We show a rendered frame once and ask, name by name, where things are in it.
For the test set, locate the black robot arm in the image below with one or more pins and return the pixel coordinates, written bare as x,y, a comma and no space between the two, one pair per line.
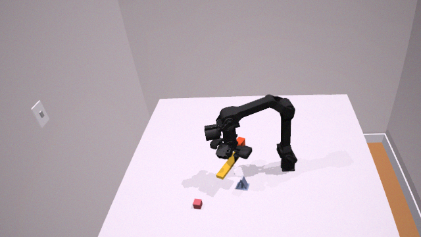
229,118

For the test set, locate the small pink cube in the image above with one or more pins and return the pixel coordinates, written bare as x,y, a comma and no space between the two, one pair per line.
197,203

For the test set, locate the yellow bar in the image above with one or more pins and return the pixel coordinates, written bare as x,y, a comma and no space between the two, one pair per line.
230,162

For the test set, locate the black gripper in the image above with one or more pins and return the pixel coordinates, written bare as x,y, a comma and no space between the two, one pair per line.
240,151

